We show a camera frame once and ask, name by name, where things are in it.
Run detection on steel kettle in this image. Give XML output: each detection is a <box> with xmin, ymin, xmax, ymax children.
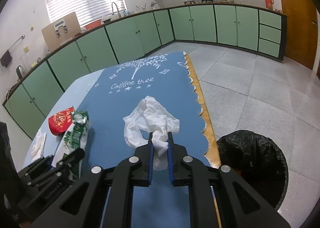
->
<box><xmin>16</xmin><ymin>65</ymin><xmax>27</xmax><ymax>80</ymax></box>

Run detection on orange wooden door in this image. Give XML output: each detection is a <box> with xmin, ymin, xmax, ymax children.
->
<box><xmin>281</xmin><ymin>0</ymin><xmax>318</xmax><ymax>69</ymax></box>

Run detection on green white milk carton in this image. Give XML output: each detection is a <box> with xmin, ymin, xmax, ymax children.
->
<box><xmin>52</xmin><ymin>110</ymin><xmax>89</xmax><ymax>167</ymax></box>

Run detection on black lined trash bin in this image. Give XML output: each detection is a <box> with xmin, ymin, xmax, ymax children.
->
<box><xmin>217</xmin><ymin>130</ymin><xmax>289</xmax><ymax>210</ymax></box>

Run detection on red snack packet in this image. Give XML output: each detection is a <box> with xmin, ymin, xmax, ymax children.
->
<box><xmin>48</xmin><ymin>107</ymin><xmax>75</xmax><ymax>136</ymax></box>

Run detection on red plastic basin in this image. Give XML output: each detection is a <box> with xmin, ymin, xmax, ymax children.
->
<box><xmin>84</xmin><ymin>19</ymin><xmax>101</xmax><ymax>30</ymax></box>

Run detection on blue coffee tree table mat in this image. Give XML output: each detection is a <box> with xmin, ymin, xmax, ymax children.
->
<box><xmin>79</xmin><ymin>51</ymin><xmax>209</xmax><ymax>227</ymax></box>

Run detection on red thermos flask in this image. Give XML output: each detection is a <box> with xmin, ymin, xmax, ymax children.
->
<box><xmin>265</xmin><ymin>0</ymin><xmax>274</xmax><ymax>10</ymax></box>

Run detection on dark hanging towel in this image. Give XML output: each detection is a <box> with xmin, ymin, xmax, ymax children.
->
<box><xmin>1</xmin><ymin>50</ymin><xmax>12</xmax><ymax>68</ymax></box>

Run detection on brown cardboard box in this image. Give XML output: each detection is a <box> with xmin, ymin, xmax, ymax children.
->
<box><xmin>41</xmin><ymin>12</ymin><xmax>81</xmax><ymax>52</ymax></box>

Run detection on white plastic bag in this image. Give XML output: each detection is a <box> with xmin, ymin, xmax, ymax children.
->
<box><xmin>123</xmin><ymin>96</ymin><xmax>180</xmax><ymax>171</ymax></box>

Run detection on green lower kitchen cabinets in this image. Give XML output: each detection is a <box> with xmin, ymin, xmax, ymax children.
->
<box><xmin>3</xmin><ymin>3</ymin><xmax>287</xmax><ymax>138</ymax></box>

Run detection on wall towel rail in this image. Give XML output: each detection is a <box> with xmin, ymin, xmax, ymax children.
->
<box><xmin>8</xmin><ymin>34</ymin><xmax>25</xmax><ymax>50</ymax></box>

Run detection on chrome sink faucet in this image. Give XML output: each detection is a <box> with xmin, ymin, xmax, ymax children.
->
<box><xmin>111</xmin><ymin>2</ymin><xmax>121</xmax><ymax>18</ymax></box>

